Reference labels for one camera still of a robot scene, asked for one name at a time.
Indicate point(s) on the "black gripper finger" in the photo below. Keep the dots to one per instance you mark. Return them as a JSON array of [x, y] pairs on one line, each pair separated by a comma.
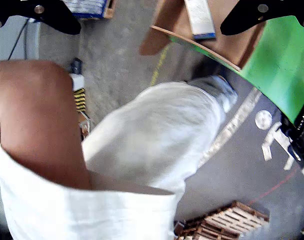
[[54, 17], [244, 17]]

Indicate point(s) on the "blue white Enough carton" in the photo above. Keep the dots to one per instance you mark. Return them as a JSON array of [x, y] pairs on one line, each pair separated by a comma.
[[200, 20]]

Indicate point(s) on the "person's right forearm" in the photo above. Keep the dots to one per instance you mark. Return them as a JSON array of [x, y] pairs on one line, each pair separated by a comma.
[[37, 120]]

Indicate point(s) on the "brown cardboard box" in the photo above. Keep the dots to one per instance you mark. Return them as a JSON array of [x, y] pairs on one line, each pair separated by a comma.
[[232, 47]]

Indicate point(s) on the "wooden pallet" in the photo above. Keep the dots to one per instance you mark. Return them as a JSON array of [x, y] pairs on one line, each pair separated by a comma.
[[109, 10]]

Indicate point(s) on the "black white door device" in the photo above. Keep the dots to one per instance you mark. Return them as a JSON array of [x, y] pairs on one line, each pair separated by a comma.
[[77, 75]]

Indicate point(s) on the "yellow black striped bumper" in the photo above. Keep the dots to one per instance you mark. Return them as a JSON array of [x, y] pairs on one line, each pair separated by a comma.
[[80, 100]]

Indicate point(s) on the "metal shelf rack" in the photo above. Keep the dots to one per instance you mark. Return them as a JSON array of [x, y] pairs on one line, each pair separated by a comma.
[[85, 125]]

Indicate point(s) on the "person in white shirt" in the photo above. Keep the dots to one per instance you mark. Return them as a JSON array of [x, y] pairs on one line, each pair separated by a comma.
[[142, 140]]

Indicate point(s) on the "stacked wooden pallets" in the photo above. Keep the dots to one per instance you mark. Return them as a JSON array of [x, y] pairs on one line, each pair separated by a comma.
[[224, 222]]

